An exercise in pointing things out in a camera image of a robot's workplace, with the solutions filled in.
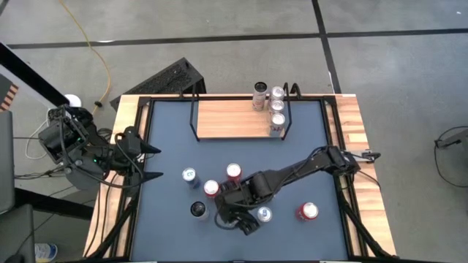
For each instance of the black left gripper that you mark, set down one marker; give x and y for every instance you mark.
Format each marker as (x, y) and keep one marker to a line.
(133, 140)

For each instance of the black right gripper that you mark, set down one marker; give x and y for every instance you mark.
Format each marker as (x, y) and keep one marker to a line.
(234, 206)

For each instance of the blue silver Red Bull can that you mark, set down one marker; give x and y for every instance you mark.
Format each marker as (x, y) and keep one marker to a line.
(189, 174)
(264, 214)

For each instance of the silver Diet Coke can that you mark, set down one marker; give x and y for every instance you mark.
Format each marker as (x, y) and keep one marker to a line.
(276, 92)
(276, 106)
(278, 120)

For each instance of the grey panel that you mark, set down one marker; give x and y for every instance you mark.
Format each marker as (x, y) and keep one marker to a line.
(5, 164)

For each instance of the red Fanta strawberry can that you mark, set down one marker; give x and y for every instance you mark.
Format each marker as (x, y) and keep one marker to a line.
(211, 187)
(309, 210)
(234, 170)

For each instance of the wooden shelf with black frame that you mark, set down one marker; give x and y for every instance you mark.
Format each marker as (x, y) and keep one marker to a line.
(226, 120)

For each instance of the white Celsius Peach Vibe can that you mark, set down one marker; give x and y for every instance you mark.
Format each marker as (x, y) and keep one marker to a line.
(260, 87)
(198, 209)

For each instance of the black perforated computer case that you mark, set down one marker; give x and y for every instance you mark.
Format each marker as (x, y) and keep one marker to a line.
(164, 78)

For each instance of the white blue container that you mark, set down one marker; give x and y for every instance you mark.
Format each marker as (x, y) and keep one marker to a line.
(45, 252)

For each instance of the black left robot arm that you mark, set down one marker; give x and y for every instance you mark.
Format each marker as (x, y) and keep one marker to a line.
(62, 137)

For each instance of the tall black white tower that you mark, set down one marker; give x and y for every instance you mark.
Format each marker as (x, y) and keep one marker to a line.
(33, 75)

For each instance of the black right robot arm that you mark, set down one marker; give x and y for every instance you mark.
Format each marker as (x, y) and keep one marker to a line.
(300, 166)

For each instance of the black table frame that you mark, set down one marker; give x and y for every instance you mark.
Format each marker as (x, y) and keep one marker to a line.
(328, 100)

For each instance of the grey metal stand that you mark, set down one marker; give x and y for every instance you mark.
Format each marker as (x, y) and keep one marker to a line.
(457, 138)

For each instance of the orange striped panel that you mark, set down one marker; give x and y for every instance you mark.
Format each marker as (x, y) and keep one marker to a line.
(9, 96)

